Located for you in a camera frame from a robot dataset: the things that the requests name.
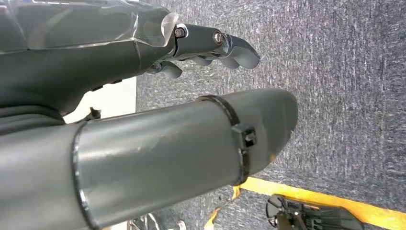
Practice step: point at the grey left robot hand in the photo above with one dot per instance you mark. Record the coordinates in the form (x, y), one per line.
(142, 152)

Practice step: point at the white panel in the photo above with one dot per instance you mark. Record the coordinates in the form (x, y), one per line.
(108, 98)

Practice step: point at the black robot foot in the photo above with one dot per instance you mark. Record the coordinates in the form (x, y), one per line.
(317, 219)

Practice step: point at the yellow floor tape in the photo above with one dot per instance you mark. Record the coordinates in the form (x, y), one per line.
(364, 211)

